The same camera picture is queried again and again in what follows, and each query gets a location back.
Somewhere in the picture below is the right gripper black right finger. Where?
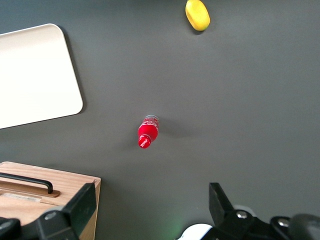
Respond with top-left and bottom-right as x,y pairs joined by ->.
208,182 -> 296,240

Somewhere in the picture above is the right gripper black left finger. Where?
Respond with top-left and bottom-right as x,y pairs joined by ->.
0,182 -> 97,240

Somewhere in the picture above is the red coke bottle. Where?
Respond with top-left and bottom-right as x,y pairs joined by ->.
137,114 -> 161,150

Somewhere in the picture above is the white rectangular tray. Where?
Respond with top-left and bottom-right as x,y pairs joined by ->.
0,23 -> 84,130

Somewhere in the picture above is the wooden drawer cabinet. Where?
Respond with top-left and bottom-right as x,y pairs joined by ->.
0,161 -> 102,240

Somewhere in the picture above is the yellow lemon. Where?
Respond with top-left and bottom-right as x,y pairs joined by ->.
185,0 -> 211,32

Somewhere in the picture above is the black handle of lower drawer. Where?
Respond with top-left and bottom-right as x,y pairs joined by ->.
0,172 -> 54,195

